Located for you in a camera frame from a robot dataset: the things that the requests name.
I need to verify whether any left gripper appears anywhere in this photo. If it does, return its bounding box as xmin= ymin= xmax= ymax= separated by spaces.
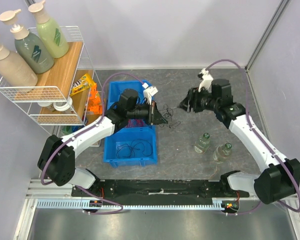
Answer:
xmin=127 ymin=100 xmax=168 ymax=126

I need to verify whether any red wire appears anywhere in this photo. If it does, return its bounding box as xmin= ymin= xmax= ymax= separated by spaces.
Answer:
xmin=127 ymin=119 xmax=147 ymax=129

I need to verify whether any brown wire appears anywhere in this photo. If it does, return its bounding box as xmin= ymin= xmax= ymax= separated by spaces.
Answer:
xmin=116 ymin=139 xmax=155 ymax=159

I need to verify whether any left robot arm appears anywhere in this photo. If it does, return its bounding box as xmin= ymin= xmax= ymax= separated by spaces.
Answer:
xmin=37 ymin=86 xmax=167 ymax=197

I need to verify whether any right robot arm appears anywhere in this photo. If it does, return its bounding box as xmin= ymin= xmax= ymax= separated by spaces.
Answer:
xmin=179 ymin=79 xmax=300 ymax=205

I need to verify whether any blue three-compartment bin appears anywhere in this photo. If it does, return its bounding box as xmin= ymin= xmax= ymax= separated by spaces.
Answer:
xmin=103 ymin=80 xmax=158 ymax=168

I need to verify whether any left glass bottle green cap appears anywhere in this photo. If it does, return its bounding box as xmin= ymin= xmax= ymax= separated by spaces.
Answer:
xmin=194 ymin=132 xmax=210 ymax=154

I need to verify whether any glass bottle green cap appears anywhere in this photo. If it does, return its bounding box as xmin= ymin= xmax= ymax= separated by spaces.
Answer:
xmin=194 ymin=132 xmax=210 ymax=154
xmin=212 ymin=142 xmax=232 ymax=164

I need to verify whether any right glass bottle green cap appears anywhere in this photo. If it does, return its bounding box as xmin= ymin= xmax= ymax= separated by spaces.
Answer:
xmin=212 ymin=142 xmax=232 ymax=164

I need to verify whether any orange plastic object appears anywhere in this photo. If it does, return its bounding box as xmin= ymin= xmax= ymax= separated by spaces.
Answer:
xmin=87 ymin=84 xmax=103 ymax=115

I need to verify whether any yellow candy bag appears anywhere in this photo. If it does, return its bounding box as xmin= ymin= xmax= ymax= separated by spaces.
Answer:
xmin=69 ymin=73 xmax=96 ymax=97

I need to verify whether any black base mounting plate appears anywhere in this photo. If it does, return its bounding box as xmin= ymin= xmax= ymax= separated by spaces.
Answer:
xmin=71 ymin=178 xmax=250 ymax=206

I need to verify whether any green blue box on shelf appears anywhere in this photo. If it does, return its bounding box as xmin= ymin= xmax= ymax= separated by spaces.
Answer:
xmin=61 ymin=125 xmax=82 ymax=136

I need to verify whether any white jar on shelf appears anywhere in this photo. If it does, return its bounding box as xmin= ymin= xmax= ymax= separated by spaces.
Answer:
xmin=53 ymin=96 xmax=74 ymax=114

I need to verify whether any light green pump bottle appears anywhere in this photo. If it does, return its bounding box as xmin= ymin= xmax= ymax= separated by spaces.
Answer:
xmin=28 ymin=0 xmax=69 ymax=59

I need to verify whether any dark green pump bottle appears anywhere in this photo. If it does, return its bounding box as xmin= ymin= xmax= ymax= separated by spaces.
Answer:
xmin=0 ymin=9 xmax=55 ymax=74

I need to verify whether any beige pump bottle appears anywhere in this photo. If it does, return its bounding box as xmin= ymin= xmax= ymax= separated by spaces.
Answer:
xmin=0 ymin=44 xmax=38 ymax=87

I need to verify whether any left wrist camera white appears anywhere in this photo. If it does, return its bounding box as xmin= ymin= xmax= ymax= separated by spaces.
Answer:
xmin=142 ymin=82 xmax=158 ymax=105

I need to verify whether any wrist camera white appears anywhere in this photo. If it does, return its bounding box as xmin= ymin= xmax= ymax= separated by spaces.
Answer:
xmin=142 ymin=82 xmax=158 ymax=105
xmin=197 ymin=68 xmax=214 ymax=92

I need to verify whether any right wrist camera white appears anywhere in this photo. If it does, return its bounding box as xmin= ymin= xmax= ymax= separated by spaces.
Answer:
xmin=197 ymin=68 xmax=214 ymax=92

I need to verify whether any white wire shelf rack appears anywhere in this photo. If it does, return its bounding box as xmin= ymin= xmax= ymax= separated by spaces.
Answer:
xmin=0 ymin=26 xmax=102 ymax=137

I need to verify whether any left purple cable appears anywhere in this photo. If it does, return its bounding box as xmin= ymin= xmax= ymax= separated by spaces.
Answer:
xmin=40 ymin=72 xmax=147 ymax=186

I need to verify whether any white slotted cable duct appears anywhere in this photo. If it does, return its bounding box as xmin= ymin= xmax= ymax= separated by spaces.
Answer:
xmin=36 ymin=198 xmax=225 ymax=211

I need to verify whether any aluminium corner post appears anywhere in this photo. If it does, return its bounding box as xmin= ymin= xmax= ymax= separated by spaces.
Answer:
xmin=245 ymin=0 xmax=291 ymax=73

